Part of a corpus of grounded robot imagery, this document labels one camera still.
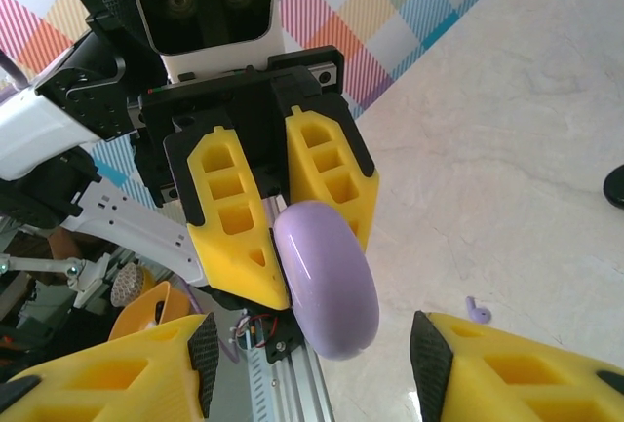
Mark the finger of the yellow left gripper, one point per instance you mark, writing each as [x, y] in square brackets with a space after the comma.
[229, 246]
[363, 198]

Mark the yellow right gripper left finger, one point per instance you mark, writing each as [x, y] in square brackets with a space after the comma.
[97, 378]

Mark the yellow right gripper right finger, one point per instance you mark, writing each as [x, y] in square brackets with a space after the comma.
[526, 378]

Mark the purple earbud charging case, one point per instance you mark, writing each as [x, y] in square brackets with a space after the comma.
[331, 285]

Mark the black earbud charging case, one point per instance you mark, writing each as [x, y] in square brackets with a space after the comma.
[616, 185]

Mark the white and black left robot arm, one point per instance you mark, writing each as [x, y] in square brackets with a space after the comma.
[49, 134]

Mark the orange bowl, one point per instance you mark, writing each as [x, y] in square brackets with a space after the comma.
[170, 300]

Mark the round speckled disc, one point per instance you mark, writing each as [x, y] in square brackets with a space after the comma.
[127, 285]

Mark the white metal stand rod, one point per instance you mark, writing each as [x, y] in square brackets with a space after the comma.
[39, 263]

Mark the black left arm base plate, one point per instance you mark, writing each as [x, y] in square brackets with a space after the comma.
[285, 344]

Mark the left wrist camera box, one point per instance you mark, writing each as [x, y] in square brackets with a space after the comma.
[205, 8]

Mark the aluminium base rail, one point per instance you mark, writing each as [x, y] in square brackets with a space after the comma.
[302, 393]

